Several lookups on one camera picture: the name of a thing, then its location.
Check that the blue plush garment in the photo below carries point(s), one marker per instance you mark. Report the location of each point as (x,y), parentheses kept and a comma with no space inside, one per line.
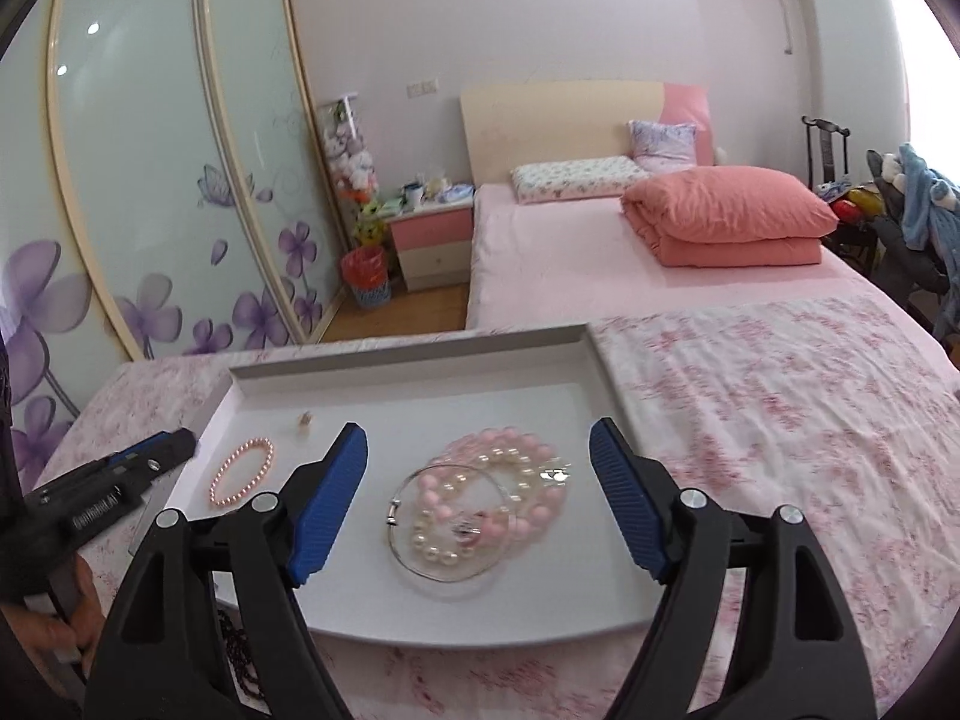
(926,202)

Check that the beige and pink headboard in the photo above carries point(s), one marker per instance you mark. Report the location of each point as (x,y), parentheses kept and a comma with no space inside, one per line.
(540,127)

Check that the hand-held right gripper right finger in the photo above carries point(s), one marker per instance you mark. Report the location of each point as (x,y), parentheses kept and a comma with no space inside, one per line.
(626,502)

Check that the grey office chair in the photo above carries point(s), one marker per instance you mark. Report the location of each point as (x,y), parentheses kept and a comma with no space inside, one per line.
(900,255)

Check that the pink and beige nightstand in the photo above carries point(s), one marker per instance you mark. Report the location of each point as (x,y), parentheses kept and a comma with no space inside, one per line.
(431,247)

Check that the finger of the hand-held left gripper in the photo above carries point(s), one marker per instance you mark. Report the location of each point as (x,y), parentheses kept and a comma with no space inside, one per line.
(97,484)
(176,442)

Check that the pink floral bedspread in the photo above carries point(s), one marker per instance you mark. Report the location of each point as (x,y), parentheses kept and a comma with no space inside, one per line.
(787,427)

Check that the dark wooden chair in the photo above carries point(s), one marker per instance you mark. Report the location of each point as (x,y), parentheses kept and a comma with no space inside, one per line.
(825,150)

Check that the bin with red bag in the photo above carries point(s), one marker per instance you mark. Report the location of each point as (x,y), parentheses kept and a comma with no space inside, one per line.
(365,277)

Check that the grey cardboard box lid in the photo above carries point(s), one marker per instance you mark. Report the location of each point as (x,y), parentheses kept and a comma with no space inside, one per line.
(375,390)

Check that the pink curtain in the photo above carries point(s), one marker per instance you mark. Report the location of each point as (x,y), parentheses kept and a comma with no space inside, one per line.
(900,52)

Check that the air conditioner pipe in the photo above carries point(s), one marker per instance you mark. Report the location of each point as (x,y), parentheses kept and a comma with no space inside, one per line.
(787,15)

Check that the pink single bed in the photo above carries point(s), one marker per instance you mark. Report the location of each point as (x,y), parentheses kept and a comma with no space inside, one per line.
(547,270)

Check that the person's left hand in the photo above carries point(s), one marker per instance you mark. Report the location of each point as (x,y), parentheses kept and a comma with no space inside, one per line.
(90,615)

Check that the yellow plush toy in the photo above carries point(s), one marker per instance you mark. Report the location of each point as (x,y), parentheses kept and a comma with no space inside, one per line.
(370,223)

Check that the white wall socket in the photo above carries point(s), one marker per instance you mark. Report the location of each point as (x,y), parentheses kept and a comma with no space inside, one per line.
(422,88)

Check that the purple floral pillow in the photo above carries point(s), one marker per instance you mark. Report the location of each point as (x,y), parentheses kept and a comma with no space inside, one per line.
(664,144)

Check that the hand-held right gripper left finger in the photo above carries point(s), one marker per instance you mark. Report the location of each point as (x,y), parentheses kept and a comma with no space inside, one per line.
(326,510)

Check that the floral sliding-door wardrobe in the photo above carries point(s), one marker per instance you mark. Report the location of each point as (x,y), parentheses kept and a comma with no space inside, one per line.
(150,165)

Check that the thin silver bangle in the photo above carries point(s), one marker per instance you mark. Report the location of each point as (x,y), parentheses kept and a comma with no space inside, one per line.
(394,532)

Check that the light blue cloth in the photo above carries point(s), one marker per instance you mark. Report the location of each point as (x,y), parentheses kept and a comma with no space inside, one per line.
(456,193)

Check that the folded orange quilt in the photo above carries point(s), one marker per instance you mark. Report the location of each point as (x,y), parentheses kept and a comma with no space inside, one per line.
(720,210)

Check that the colourful toy balls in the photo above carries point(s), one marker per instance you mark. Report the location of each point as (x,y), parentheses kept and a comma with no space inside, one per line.
(855,204)

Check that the white floral pillow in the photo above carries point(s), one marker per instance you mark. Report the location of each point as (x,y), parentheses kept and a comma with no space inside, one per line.
(570,178)

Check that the plush toy display tube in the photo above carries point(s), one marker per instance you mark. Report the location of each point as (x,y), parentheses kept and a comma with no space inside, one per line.
(349,157)

